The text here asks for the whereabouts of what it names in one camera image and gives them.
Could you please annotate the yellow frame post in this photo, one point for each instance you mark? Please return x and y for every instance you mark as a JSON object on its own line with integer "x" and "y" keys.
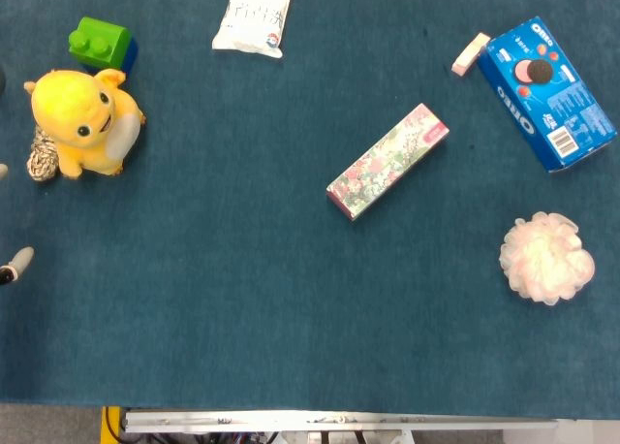
{"x": 112, "y": 425}

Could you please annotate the pink white bath loofah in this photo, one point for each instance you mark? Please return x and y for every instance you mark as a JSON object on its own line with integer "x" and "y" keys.
{"x": 547, "y": 257}

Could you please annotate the blue toy building block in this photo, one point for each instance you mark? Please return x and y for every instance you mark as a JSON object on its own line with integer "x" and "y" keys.
{"x": 130, "y": 56}

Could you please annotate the green and blue block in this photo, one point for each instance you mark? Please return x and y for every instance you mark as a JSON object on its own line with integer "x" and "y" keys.
{"x": 99, "y": 41}

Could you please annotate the blue Oreo cookie box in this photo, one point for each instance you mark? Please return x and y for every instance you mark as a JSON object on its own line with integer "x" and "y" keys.
{"x": 545, "y": 92}

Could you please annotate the white snack bag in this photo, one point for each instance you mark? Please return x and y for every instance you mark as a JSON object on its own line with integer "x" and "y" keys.
{"x": 257, "y": 15}

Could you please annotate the silver aluminium frame rail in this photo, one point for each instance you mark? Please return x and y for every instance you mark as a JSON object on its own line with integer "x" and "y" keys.
{"x": 339, "y": 421}

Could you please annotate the floral print long box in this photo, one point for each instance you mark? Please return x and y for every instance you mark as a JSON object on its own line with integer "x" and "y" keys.
{"x": 387, "y": 160}

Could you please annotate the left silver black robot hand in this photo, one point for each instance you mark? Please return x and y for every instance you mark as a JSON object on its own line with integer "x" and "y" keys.
{"x": 15, "y": 262}

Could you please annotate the yellow plush toy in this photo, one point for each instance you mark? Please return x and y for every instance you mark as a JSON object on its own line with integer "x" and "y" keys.
{"x": 77, "y": 119}

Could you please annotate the pink white eraser block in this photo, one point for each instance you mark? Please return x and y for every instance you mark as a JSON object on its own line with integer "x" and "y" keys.
{"x": 470, "y": 53}

